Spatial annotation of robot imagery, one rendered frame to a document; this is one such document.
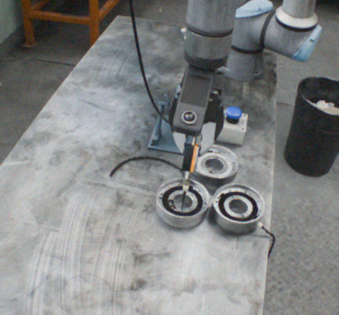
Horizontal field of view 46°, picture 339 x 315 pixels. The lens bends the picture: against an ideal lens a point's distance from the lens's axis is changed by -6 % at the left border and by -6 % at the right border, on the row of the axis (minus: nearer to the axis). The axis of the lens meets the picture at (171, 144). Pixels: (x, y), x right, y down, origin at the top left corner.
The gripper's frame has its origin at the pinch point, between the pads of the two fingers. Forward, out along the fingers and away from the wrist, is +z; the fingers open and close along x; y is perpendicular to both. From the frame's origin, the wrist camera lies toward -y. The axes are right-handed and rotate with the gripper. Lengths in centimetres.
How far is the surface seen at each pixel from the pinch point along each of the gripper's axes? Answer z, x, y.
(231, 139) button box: 12.0, -7.6, 20.1
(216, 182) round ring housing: 10.4, -5.6, 3.6
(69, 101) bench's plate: 13.2, 35.4, 25.4
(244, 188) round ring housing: 9.8, -11.5, 2.8
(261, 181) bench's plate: 13.3, -15.7, 9.3
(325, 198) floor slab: 94, -64, 89
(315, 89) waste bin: 58, -51, 129
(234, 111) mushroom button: 5.8, -7.1, 23.1
